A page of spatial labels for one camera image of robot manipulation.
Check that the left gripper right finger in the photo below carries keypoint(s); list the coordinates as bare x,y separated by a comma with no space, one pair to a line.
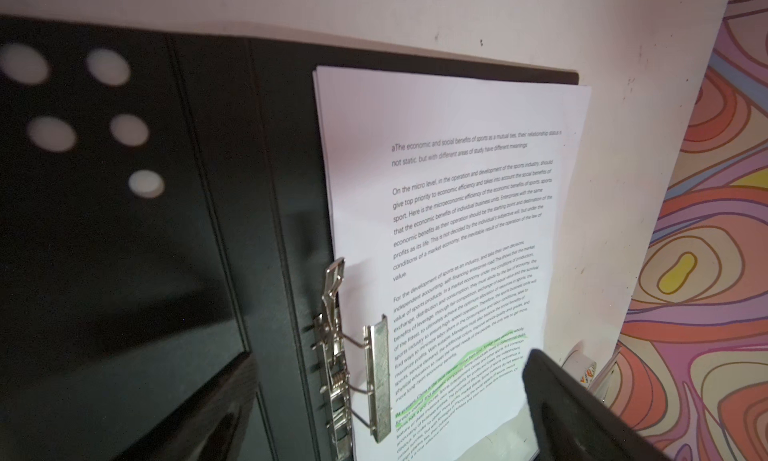
571,424

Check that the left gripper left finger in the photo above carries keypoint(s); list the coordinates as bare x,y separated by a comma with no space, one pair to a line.
210,424

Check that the printed paper stack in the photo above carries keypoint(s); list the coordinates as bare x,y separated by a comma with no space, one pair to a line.
446,196

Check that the white black file folder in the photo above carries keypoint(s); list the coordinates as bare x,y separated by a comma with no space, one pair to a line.
163,210

